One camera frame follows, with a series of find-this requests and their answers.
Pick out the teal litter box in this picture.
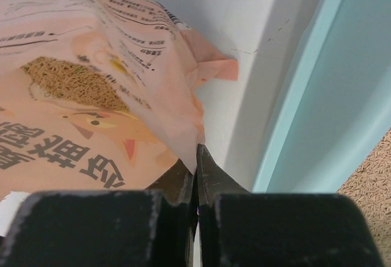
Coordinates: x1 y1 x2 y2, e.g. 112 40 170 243
253 0 390 193

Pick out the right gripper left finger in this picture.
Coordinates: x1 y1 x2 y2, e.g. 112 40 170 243
1 161 196 266

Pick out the orange cat litter bag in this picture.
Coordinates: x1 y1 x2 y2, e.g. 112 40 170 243
1 0 238 208

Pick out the tan cat litter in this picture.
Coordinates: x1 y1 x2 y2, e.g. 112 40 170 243
338 131 390 266

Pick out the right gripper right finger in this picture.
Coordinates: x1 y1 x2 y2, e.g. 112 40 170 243
196 145 384 266

